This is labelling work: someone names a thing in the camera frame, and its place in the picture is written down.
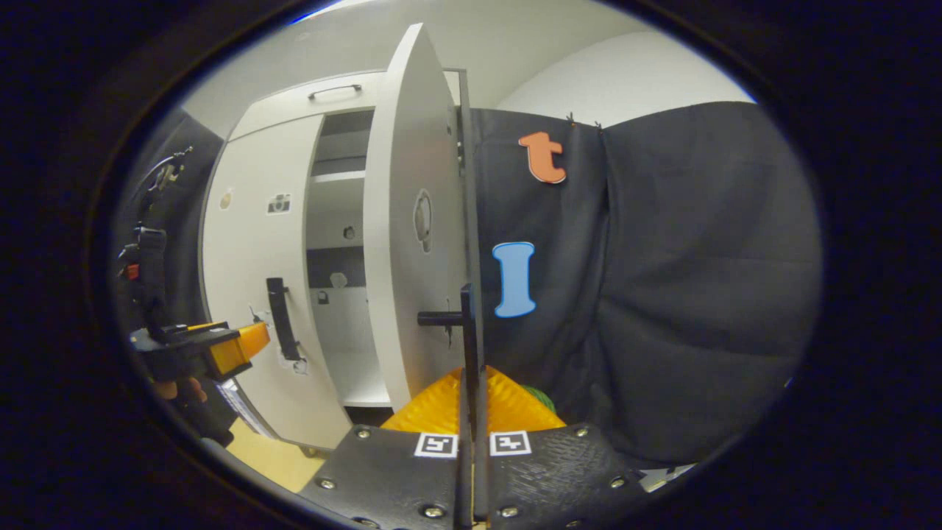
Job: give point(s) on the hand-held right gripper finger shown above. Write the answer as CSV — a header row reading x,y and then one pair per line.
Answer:
x,y
464,486
481,486

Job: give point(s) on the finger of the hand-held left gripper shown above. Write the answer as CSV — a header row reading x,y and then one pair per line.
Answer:
x,y
184,338
188,364

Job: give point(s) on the black backdrop cloth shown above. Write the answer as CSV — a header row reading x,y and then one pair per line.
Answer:
x,y
684,280
180,213

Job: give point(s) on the white cabinet drawer front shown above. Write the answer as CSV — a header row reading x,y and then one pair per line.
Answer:
x,y
294,110

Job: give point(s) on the black equipment stand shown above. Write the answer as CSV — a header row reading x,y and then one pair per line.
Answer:
x,y
151,280

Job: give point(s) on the white cabinet shelf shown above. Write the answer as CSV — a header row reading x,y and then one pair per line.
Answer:
x,y
335,177

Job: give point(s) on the white double-door shoe cabinet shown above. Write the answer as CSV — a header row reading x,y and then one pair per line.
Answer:
x,y
335,213

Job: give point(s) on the white cabinet door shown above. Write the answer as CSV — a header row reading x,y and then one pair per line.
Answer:
x,y
250,243
397,147

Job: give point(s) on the white cabinet bottom board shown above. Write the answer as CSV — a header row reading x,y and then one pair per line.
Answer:
x,y
360,383

